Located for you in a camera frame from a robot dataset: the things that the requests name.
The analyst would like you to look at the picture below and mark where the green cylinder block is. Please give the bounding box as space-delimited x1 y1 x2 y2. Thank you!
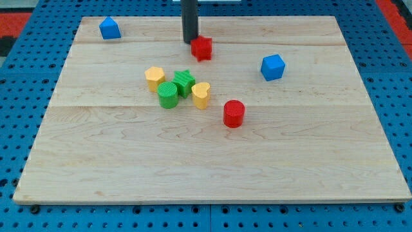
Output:
157 82 179 109

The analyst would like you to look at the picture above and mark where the light wooden board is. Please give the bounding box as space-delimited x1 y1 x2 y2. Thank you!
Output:
14 16 411 205

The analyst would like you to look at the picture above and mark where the red cylinder block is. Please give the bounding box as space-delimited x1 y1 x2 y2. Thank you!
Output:
223 99 245 128

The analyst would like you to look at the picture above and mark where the green star block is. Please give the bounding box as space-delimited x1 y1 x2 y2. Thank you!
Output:
172 70 196 99

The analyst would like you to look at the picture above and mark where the red star block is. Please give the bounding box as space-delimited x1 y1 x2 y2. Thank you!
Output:
191 35 212 62

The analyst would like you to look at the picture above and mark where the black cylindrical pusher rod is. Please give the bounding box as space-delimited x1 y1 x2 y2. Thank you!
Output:
180 0 199 44

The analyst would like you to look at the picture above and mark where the yellow heart block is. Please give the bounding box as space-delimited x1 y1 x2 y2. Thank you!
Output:
191 82 211 110

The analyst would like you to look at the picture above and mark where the blue pentagon block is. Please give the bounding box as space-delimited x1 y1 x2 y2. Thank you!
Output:
99 17 122 40

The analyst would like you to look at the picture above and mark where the yellow hexagon block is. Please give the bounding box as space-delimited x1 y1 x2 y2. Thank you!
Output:
144 66 165 92

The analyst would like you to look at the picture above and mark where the blue cube block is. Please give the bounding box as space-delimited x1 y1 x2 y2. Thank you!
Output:
261 54 285 81

